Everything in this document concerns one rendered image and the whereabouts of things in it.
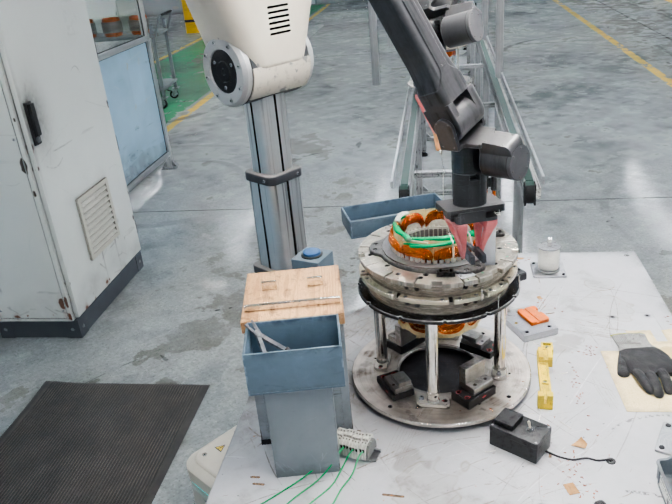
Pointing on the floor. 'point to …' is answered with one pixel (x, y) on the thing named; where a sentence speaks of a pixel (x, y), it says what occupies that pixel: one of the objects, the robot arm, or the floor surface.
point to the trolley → (168, 56)
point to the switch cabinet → (58, 176)
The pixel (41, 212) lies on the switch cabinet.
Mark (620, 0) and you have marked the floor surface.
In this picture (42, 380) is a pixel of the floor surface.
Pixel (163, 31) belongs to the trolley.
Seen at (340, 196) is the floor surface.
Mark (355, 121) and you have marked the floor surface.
